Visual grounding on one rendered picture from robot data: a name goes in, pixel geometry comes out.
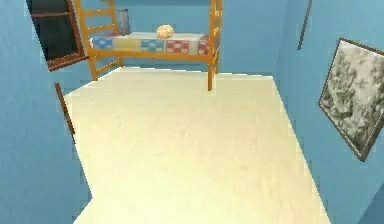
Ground orange wooden bunk bed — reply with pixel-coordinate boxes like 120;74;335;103
72;0;224;92

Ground beige round ball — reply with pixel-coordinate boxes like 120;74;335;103
156;24;176;40

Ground grey cylinder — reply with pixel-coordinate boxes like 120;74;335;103
117;8;131;36

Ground brown door edge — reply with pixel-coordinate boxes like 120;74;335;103
54;82;77;144

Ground dark window brown frame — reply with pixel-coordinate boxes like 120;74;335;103
25;0;90;73

